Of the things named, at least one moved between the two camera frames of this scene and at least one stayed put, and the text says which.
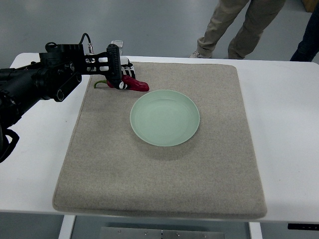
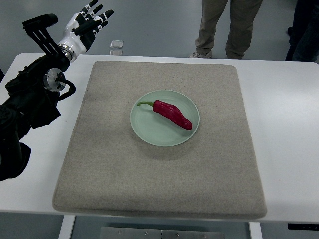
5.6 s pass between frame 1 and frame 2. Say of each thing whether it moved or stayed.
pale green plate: stayed
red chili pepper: moved
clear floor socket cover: stayed
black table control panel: stayed
